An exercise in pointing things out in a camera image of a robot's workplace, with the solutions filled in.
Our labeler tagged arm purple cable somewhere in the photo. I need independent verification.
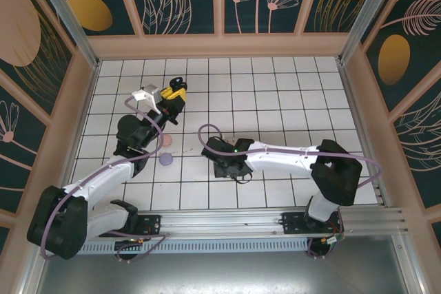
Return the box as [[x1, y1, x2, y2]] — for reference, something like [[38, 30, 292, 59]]
[[40, 97, 168, 262], [198, 124, 384, 259]]

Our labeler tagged aluminium side rail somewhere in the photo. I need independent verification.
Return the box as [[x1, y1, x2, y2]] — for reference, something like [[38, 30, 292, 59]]
[[51, 61, 101, 213], [339, 61, 392, 209]]

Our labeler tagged aluminium corner post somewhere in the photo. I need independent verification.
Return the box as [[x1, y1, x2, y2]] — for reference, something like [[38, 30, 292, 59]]
[[337, 0, 397, 65], [27, 0, 101, 70]]

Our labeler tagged grey metal sheet panel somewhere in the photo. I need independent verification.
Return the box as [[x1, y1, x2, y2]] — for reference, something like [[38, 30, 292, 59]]
[[20, 235, 431, 294]]

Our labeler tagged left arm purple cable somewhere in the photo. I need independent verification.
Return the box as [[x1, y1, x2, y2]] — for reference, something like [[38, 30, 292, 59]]
[[40, 97, 168, 262]]

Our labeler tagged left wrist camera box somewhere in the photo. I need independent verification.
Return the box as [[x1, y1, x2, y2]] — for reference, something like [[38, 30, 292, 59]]
[[132, 83, 163, 115]]

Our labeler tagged slotted grey cable duct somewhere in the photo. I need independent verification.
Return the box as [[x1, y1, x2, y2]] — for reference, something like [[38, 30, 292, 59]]
[[46, 238, 313, 255]]

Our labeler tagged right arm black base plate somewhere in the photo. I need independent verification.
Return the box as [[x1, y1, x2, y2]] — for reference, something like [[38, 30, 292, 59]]
[[281, 211, 345, 236]]

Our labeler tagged aluminium mounting rail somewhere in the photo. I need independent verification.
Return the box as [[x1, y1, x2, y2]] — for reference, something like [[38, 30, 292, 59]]
[[32, 207, 409, 240]]

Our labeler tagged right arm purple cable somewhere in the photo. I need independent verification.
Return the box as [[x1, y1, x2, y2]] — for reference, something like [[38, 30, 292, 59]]
[[198, 124, 384, 259]]

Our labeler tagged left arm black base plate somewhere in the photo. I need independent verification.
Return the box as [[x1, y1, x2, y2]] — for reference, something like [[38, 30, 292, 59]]
[[99, 214, 163, 238]]

